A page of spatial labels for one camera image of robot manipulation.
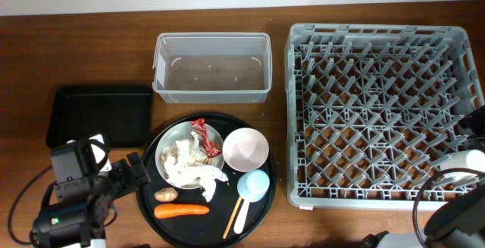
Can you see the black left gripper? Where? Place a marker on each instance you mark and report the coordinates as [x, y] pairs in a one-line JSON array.
[[120, 169]]

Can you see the brown mushroom piece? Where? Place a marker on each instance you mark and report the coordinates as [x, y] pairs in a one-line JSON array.
[[167, 194]]

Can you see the orange carrot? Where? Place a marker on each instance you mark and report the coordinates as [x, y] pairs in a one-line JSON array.
[[170, 210]]

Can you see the white tissue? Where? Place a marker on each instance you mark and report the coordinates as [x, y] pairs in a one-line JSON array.
[[206, 175]]

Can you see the grey plate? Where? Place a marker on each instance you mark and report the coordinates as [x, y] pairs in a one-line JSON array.
[[178, 132]]

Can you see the red snack wrapper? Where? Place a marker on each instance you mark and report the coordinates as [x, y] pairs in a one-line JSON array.
[[210, 148]]

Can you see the wooden chopstick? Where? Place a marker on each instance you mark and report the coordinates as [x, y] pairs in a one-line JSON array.
[[232, 216]]

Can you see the white plastic fork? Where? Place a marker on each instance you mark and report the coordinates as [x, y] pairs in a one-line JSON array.
[[241, 218]]

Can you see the light blue cup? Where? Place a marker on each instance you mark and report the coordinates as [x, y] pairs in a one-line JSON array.
[[252, 186]]

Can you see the rice and food scraps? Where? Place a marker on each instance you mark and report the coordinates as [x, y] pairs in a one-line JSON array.
[[185, 153]]

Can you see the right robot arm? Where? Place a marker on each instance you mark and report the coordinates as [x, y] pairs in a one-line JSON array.
[[460, 221]]

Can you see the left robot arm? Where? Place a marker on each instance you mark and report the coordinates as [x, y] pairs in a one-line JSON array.
[[80, 216]]

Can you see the grey dishwasher rack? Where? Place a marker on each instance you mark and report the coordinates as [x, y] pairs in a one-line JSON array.
[[372, 112]]

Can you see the black rectangular tray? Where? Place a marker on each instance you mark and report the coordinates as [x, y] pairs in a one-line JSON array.
[[123, 113]]

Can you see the round black serving tray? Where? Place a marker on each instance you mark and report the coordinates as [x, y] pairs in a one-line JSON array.
[[204, 230]]

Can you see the clear plastic bin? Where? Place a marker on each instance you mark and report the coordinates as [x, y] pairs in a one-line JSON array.
[[213, 67]]

